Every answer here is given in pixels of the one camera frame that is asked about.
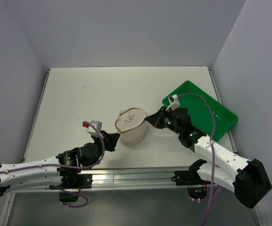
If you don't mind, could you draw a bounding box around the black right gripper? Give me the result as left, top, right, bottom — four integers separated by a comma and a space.
146, 105, 182, 135

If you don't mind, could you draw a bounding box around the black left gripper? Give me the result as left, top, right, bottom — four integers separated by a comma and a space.
91, 129, 120, 158

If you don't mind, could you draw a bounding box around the round mesh laundry bag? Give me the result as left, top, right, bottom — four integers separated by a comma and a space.
114, 107, 147, 146

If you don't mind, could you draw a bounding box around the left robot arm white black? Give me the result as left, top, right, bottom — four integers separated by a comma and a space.
0, 130, 120, 197

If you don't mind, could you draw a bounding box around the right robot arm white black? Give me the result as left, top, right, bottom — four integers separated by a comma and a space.
145, 106, 272, 209

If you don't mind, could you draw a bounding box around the green plastic tray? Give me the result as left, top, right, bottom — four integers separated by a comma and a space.
162, 81, 238, 142

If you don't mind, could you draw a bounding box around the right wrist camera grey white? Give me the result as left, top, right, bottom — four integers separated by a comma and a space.
166, 94, 180, 112

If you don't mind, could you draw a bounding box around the aluminium mounting rail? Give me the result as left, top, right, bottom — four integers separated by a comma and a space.
20, 166, 242, 192

